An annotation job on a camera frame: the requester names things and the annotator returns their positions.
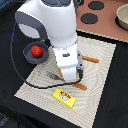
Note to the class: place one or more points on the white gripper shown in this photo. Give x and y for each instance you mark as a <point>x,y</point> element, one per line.
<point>69,61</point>

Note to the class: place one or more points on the red toy tomato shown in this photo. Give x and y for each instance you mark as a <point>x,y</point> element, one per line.
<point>36,51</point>

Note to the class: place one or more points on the yellow toy butter box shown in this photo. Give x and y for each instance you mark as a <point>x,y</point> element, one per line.
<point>64,97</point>

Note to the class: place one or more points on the grey saucepan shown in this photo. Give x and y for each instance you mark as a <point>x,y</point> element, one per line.
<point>36,60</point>

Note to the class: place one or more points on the grey toy pot with handles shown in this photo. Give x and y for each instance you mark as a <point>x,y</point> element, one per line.
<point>78,3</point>

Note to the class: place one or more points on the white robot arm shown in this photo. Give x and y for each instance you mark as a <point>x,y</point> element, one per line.
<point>54,20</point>

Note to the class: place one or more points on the beige bowl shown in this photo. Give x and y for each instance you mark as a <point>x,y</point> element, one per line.
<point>122,15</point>

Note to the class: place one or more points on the knife with wooden handle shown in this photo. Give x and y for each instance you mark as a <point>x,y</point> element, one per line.
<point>90,59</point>

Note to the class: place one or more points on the fork with wooden handle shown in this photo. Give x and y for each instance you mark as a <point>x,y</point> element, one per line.
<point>75,84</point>

